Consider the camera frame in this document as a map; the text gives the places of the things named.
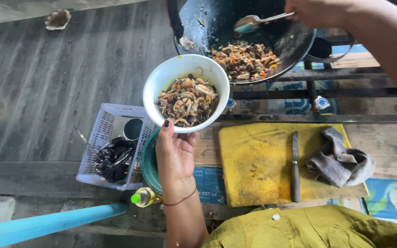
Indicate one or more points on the person's right hand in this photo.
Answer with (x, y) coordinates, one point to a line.
(314, 12)

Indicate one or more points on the person's left hand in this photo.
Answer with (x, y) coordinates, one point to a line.
(174, 155)

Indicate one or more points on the metal spoon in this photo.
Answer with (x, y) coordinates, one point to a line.
(253, 21)

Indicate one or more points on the white bowl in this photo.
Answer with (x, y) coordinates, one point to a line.
(171, 74)

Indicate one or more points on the green plastic basin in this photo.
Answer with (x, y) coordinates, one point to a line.
(148, 162)

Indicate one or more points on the metal cup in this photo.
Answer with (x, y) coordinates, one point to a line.
(133, 129)

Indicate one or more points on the cooking oil bottle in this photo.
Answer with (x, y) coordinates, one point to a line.
(145, 197)

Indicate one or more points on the stir-fried food in bowl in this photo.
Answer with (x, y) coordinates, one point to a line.
(187, 101)

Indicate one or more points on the black plastic bag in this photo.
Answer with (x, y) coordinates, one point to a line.
(114, 160)

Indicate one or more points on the white stove knob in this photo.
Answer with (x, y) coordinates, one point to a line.
(321, 102)
(231, 103)

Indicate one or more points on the black gas stove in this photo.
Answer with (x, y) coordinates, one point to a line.
(339, 86)

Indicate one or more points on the white plastic basket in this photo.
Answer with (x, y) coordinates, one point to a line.
(95, 151)

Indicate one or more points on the yellow cutting board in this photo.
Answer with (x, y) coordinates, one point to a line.
(257, 165)

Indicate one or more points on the stir-fried food in wok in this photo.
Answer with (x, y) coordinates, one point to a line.
(245, 61)

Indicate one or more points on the thin metal stick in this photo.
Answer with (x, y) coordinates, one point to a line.
(84, 139)

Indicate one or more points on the black wok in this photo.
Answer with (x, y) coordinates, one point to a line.
(219, 20)

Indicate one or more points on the blue pipe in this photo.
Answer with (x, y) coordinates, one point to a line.
(47, 224)

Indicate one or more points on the grey cloth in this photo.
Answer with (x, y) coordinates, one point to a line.
(339, 162)

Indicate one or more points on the olive green shirt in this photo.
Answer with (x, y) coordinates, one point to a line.
(308, 229)

